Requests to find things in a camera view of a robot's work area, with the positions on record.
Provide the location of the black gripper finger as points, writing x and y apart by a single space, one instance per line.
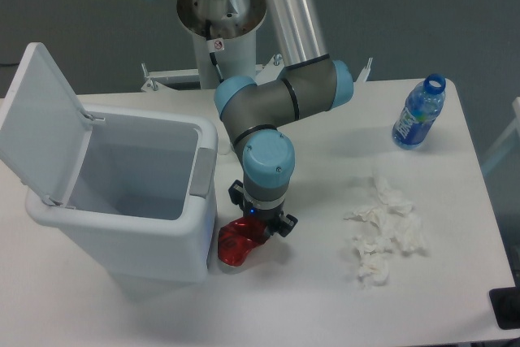
236 193
284 224

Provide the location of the blue plastic bottle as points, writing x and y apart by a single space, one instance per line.
422 107

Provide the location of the white metal base frame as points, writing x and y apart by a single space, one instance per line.
190 79

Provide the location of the white trash bin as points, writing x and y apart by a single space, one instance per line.
144 203

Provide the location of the white trash bin lid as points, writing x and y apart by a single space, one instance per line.
45 130

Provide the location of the black device at edge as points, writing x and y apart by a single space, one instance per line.
505 305

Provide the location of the crushed red can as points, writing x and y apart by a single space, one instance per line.
238 238

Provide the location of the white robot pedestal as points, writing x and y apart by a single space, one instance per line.
224 36

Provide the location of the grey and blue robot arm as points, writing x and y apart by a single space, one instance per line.
309 83

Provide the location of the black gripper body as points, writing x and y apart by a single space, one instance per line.
259 219

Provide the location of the crumpled white tissue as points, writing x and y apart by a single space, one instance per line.
391 226

